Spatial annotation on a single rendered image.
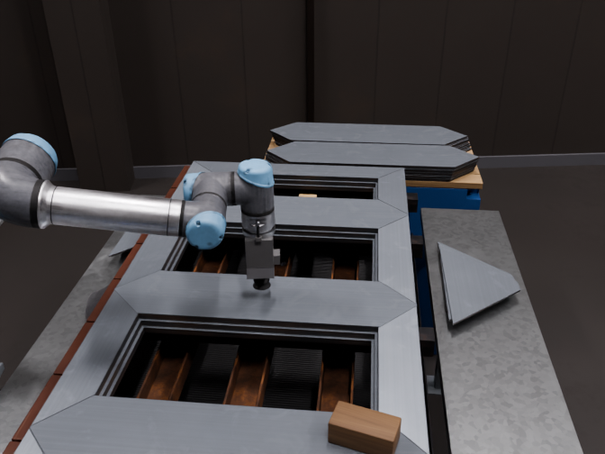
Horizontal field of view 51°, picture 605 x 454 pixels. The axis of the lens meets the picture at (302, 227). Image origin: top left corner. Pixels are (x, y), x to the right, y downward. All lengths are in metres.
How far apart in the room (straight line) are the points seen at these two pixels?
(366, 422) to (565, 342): 1.85
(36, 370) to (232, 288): 0.53
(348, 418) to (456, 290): 0.65
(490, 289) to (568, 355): 1.17
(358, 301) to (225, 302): 0.32
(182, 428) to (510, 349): 0.81
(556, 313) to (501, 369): 1.54
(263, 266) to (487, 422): 0.59
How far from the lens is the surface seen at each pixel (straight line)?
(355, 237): 1.83
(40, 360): 1.77
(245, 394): 1.55
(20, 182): 1.31
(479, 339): 1.64
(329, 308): 1.50
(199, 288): 1.59
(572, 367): 2.82
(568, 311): 3.13
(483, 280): 1.78
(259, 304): 1.52
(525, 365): 1.60
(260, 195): 1.36
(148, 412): 1.30
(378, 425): 1.17
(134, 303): 1.58
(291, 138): 2.46
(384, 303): 1.53
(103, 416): 1.31
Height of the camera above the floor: 1.77
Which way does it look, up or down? 30 degrees down
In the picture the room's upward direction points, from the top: 1 degrees counter-clockwise
